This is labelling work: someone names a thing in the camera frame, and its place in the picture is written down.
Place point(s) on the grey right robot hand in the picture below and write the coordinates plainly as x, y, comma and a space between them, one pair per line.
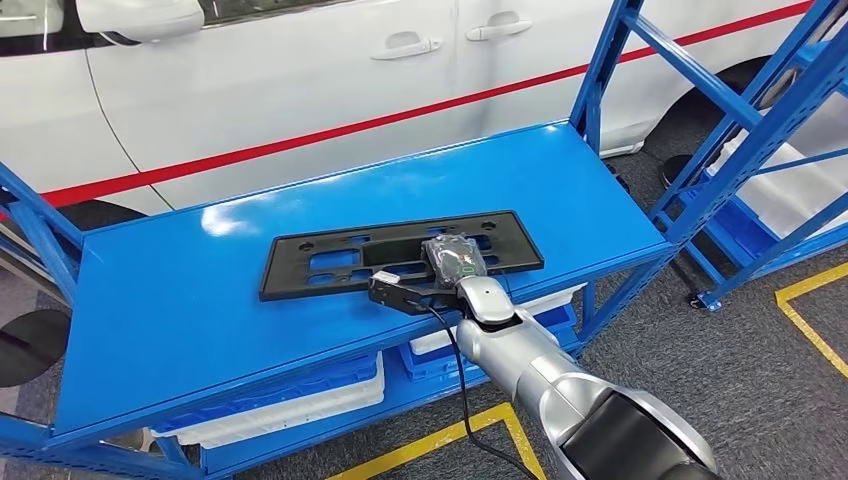
454, 262

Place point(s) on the black plastic licence plate frame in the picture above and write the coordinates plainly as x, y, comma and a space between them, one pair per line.
298, 272

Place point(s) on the blue metal shelf rack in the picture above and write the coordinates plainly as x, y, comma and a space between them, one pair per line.
166, 318
748, 245

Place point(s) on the white plastic crate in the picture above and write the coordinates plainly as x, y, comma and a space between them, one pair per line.
788, 192
560, 299
298, 412

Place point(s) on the white car with red stripe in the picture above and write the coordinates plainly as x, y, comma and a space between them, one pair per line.
265, 99

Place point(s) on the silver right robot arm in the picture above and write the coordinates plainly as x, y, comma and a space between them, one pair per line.
523, 358

